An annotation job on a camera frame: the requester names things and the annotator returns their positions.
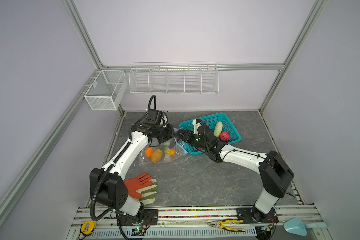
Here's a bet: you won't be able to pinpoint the white radish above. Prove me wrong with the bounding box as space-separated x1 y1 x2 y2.
214 122 223 137

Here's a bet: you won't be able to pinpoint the pink red round fruit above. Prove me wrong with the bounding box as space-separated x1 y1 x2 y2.
219 131 231 142

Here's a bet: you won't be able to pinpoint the small orange fruit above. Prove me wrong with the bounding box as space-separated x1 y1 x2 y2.
145 148 155 158

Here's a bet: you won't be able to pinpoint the clear zip top bag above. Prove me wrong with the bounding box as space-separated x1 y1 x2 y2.
138 128 189 167

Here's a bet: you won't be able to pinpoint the yellow orange mango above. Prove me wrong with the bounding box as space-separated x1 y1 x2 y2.
151 149 163 163

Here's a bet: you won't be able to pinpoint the orange green corn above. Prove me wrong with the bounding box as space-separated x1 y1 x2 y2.
160 145 176 156

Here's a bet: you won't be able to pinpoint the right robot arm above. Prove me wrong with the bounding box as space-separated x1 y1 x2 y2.
177 124 295 215

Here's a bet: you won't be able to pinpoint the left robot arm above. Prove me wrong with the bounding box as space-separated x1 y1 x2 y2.
90 109 175 222

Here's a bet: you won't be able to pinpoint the white mesh box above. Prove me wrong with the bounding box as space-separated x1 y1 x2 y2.
84 70 128 111

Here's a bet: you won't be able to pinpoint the red white work glove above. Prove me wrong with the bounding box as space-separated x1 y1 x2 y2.
125 173 158 205

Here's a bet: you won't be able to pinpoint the yellow tape measure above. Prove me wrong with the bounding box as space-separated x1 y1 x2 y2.
80 221 97 237

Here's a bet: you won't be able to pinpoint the light blue scoop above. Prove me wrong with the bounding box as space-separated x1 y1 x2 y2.
283 218 327 237

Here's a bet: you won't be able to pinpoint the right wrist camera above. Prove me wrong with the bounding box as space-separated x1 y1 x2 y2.
192 119 202 135

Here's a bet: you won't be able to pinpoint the white wire shelf basket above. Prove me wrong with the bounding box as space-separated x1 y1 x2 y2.
129 62 220 94

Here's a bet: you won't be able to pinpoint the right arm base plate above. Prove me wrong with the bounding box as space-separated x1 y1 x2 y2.
236 207 279 224

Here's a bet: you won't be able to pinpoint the yellow handled pliers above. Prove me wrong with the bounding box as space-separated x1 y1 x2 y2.
208 219 246 232

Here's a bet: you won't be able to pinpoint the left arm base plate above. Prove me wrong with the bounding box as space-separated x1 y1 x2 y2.
118 209 159 226

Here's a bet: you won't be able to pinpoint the white slotted cable duct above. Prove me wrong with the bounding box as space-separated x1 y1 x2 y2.
86 227 257 240

